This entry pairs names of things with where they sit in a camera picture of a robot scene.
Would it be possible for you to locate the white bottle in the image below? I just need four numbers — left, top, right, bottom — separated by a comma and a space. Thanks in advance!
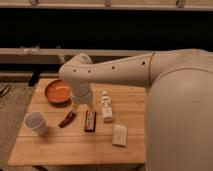
101, 91, 113, 123

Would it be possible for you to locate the red chili pepper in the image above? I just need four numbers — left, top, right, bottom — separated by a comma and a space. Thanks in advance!
59, 110, 76, 128

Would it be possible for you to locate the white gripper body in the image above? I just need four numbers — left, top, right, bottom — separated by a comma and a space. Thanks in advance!
71, 84, 93, 104

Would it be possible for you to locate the orange bowl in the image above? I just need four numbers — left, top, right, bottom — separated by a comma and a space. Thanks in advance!
44, 79, 70, 104

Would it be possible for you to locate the white paper cup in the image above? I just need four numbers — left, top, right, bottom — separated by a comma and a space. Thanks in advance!
24, 111, 48, 135

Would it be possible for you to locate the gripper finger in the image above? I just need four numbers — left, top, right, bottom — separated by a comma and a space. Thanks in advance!
72, 103, 78, 109
87, 101, 95, 110

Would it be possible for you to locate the long wall rail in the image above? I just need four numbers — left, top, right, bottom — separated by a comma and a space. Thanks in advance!
0, 47, 149, 64

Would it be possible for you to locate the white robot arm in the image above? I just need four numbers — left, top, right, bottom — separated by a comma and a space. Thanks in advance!
59, 49, 213, 171

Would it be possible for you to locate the white sponge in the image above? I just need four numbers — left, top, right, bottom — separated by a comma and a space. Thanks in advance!
112, 124, 127, 146

